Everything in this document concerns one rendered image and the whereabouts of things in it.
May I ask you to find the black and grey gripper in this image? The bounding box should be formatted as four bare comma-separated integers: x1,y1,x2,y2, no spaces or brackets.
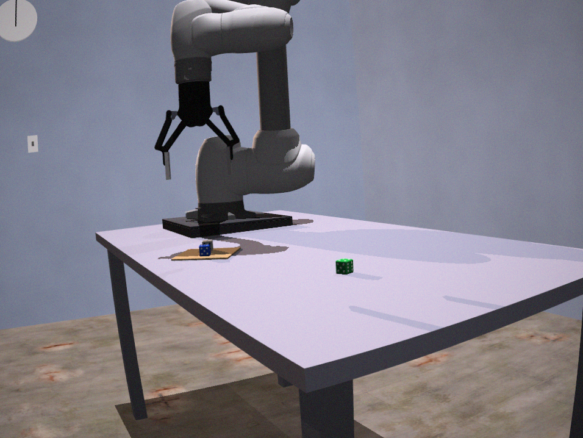
154,81,240,180

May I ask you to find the blue die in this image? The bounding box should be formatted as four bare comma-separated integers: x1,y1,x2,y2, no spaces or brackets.
199,244,211,256

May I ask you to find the tan flat mat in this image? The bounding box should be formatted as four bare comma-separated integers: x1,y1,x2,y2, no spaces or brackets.
171,247,241,260

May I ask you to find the green die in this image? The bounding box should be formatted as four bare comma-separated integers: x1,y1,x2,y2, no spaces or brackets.
335,259,354,275

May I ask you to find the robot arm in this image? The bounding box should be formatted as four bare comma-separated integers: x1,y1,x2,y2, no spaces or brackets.
170,0,315,222

